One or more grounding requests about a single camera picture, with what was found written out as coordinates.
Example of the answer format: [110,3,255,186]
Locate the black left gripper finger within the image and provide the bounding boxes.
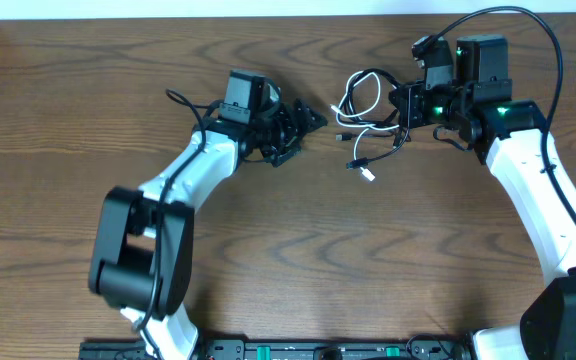
[270,143,302,167]
[293,98,328,135]

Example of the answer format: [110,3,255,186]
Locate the black USB cable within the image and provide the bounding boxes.
[335,67,412,172]

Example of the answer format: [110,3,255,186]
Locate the white USB cable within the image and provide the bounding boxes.
[329,70,401,182]

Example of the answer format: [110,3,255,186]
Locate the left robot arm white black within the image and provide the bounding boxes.
[88,99,327,359]

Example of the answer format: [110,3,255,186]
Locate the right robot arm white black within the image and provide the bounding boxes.
[390,35,576,359]

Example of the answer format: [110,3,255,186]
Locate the black right camera cable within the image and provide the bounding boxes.
[430,5,576,271]

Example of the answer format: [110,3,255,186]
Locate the black camera cable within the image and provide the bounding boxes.
[131,88,224,360]
[430,5,576,271]

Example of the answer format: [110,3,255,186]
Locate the black left camera cable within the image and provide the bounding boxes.
[131,88,224,360]

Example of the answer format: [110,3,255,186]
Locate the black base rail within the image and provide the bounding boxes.
[78,337,474,360]

